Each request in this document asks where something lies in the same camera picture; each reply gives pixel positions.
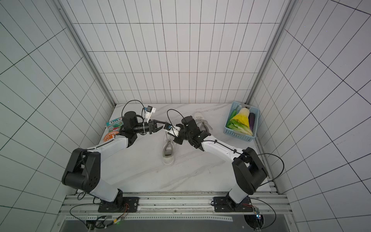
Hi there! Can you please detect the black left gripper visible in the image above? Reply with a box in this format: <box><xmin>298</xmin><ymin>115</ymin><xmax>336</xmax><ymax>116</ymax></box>
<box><xmin>133</xmin><ymin>119</ymin><xmax>168</xmax><ymax>134</ymax></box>

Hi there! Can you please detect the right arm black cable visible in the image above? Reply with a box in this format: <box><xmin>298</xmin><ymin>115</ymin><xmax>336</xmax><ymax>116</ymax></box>
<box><xmin>246</xmin><ymin>153</ymin><xmax>285</xmax><ymax>230</ymax></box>

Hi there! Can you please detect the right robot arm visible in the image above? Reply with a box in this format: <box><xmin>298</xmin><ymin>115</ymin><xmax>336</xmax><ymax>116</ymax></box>
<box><xmin>174</xmin><ymin>116</ymin><xmax>268</xmax><ymax>205</ymax></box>

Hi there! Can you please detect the white sneaker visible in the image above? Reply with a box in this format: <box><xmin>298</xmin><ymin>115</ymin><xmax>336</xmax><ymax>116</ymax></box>
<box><xmin>193</xmin><ymin>112</ymin><xmax>213</xmax><ymax>133</ymax></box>
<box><xmin>162</xmin><ymin>132</ymin><xmax>175</xmax><ymax>165</ymax></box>

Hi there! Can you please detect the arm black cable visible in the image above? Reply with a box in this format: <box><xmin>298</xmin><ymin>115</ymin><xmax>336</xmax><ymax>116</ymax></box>
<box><xmin>246</xmin><ymin>153</ymin><xmax>285</xmax><ymax>230</ymax></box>
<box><xmin>69</xmin><ymin>191</ymin><xmax>129</xmax><ymax>230</ymax></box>

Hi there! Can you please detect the green snack packet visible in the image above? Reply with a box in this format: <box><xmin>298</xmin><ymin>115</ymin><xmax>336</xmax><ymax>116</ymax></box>
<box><xmin>106</xmin><ymin>117</ymin><xmax>123</xmax><ymax>133</ymax></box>

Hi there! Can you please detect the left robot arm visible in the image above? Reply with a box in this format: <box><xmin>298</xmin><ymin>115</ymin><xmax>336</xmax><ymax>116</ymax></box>
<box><xmin>62</xmin><ymin>111</ymin><xmax>166</xmax><ymax>205</ymax></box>

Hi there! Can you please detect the purple eggplant toy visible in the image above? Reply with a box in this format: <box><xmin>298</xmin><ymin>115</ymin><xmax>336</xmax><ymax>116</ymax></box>
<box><xmin>248</xmin><ymin>113</ymin><xmax>256</xmax><ymax>131</ymax></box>

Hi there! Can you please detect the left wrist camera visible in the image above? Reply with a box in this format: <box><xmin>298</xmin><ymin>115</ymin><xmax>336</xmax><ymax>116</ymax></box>
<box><xmin>145</xmin><ymin>106</ymin><xmax>156</xmax><ymax>122</ymax></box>

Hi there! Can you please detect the green chili pepper toy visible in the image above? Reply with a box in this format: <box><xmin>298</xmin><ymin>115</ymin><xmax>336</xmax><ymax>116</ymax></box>
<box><xmin>229</xmin><ymin>108</ymin><xmax>239</xmax><ymax>122</ymax></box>

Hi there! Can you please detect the orange patterned bowl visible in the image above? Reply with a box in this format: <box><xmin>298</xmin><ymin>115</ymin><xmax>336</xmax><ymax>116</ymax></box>
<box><xmin>103</xmin><ymin>131</ymin><xmax>119</xmax><ymax>142</ymax></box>

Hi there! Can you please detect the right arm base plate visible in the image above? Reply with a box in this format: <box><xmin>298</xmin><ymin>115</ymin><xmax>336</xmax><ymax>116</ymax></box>
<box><xmin>211</xmin><ymin>197</ymin><xmax>253</xmax><ymax>213</ymax></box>

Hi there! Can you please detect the light blue plastic basket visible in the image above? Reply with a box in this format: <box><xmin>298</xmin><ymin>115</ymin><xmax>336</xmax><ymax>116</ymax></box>
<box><xmin>224</xmin><ymin>101</ymin><xmax>260</xmax><ymax>142</ymax></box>

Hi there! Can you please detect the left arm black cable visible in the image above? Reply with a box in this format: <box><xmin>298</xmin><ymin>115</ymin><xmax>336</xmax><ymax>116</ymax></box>
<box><xmin>69</xmin><ymin>191</ymin><xmax>129</xmax><ymax>230</ymax></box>

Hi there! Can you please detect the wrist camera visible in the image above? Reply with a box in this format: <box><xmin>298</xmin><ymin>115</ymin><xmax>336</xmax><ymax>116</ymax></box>
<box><xmin>145</xmin><ymin>106</ymin><xmax>156</xmax><ymax>122</ymax></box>
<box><xmin>163</xmin><ymin>123</ymin><xmax>181</xmax><ymax>137</ymax></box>

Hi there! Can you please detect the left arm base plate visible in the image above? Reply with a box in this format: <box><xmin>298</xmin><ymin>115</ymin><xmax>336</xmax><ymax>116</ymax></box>
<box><xmin>98</xmin><ymin>196</ymin><xmax>140</xmax><ymax>213</ymax></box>

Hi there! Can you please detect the green lettuce toy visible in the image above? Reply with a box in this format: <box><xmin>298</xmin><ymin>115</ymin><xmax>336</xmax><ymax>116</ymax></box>
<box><xmin>227</xmin><ymin>119</ymin><xmax>253</xmax><ymax>136</ymax></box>

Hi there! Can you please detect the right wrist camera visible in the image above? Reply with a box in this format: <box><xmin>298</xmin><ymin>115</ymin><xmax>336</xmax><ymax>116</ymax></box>
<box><xmin>163</xmin><ymin>123</ymin><xmax>181</xmax><ymax>137</ymax></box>

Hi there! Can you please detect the aluminium mounting rail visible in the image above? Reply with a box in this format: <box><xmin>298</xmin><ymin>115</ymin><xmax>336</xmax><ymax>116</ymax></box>
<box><xmin>58</xmin><ymin>191</ymin><xmax>293</xmax><ymax>222</ymax></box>

